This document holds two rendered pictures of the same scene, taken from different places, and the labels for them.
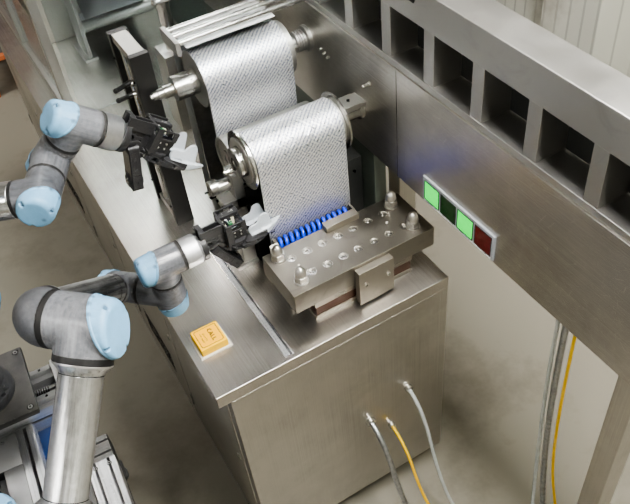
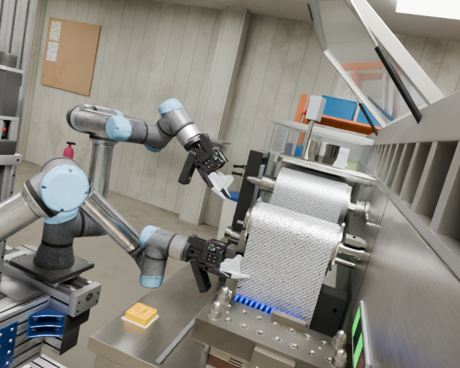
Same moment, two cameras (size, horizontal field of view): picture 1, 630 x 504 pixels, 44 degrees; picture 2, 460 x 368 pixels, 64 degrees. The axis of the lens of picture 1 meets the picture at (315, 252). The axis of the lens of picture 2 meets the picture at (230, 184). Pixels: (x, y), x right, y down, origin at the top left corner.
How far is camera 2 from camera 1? 1.12 m
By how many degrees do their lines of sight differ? 50
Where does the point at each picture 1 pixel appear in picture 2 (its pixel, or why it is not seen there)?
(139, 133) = (202, 147)
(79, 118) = (176, 109)
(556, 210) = (426, 294)
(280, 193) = (258, 258)
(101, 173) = not seen: hidden behind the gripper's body
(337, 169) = (312, 278)
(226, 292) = (188, 312)
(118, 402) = not seen: outside the picture
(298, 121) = (304, 217)
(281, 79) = (327, 215)
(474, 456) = not seen: outside the picture
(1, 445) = (28, 289)
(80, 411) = not seen: outside the picture
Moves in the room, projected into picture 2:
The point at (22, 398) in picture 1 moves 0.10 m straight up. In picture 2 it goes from (58, 273) to (61, 249)
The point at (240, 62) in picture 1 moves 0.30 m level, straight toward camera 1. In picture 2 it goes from (305, 185) to (257, 184)
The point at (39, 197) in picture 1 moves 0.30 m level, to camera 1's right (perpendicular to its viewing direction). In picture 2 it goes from (118, 118) to (180, 139)
